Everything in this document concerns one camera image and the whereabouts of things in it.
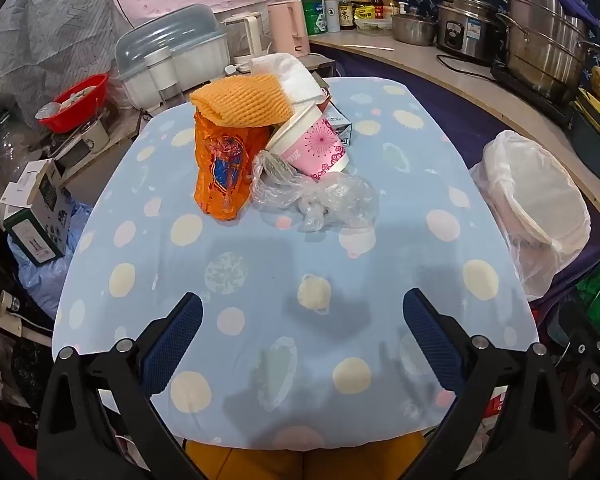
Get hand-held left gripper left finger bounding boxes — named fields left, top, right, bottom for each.
left=37, top=291, right=204, bottom=480

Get black power cable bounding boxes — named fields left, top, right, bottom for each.
left=436, top=54, right=496, bottom=83

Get green tin can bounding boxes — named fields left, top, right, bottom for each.
left=301, top=0, right=327, bottom=37

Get orange foam fruit net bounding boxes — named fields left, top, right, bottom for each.
left=189, top=74, right=293, bottom=127

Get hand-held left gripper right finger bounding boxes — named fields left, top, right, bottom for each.
left=402, top=287, right=568, bottom=480

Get person's orange trousers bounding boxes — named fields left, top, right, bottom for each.
left=185, top=430, right=426, bottom=480

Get clear plastic bag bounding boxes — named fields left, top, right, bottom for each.
left=250, top=150, right=381, bottom=233

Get pink electric kettle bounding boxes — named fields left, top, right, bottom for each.
left=267, top=0, right=311, bottom=56

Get blue dotted tablecloth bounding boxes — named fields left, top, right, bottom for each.
left=52, top=76, right=541, bottom=453

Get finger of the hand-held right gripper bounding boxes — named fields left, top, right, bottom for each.
left=555, top=332, right=600, bottom=381

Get small steel pot with lid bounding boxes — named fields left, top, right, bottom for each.
left=391, top=7, right=438, bottom=46

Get dark green box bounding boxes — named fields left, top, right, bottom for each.
left=2, top=157, right=71, bottom=266

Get glass electric kettle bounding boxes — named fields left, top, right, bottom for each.
left=223, top=11, right=266, bottom=68

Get white cardboard box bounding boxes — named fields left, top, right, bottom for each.
left=2, top=160, right=56, bottom=208

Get blue plastic bag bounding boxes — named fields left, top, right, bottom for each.
left=7, top=202, right=93, bottom=306

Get steel rice cooker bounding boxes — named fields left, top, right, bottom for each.
left=436, top=0, right=501, bottom=65

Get pink paper cup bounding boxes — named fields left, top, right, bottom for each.
left=265, top=105, right=351, bottom=182

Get black induction cooker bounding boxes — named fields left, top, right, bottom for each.
left=490, top=62, right=581, bottom=126

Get orange plastic snack bag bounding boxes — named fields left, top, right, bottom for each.
left=194, top=112, right=273, bottom=222

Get red white package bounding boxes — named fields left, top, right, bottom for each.
left=482, top=387, right=508, bottom=418

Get grey patterned cloth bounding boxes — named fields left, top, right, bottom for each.
left=0, top=0, right=131, bottom=126

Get purple cloth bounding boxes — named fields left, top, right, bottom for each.
left=525, top=0, right=600, bottom=28

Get grey white milk carton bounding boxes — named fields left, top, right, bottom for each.
left=320, top=100, right=355, bottom=147

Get wooden counter shelf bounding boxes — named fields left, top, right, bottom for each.
left=307, top=30, right=600, bottom=236

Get dark navy cloth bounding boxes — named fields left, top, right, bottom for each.
left=310, top=42, right=600, bottom=311

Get trash bin with white bag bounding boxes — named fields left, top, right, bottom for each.
left=469, top=130, right=592, bottom=302

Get clear container yellow label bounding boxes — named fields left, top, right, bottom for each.
left=354, top=5, right=396, bottom=36

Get blue plastic basin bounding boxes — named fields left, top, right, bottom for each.
left=570, top=105, right=600, bottom=188

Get white cylindrical cup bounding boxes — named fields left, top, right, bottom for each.
left=142, top=50, right=173, bottom=98

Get large steel steamer pot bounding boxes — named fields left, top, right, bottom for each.
left=496, top=0, right=600, bottom=106

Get white dish box grey lid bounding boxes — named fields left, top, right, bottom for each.
left=114, top=4, right=229, bottom=110

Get red plastic basin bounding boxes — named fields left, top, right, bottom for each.
left=35, top=74, right=110, bottom=134

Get white paper towel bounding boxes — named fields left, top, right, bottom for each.
left=250, top=52, right=326, bottom=108

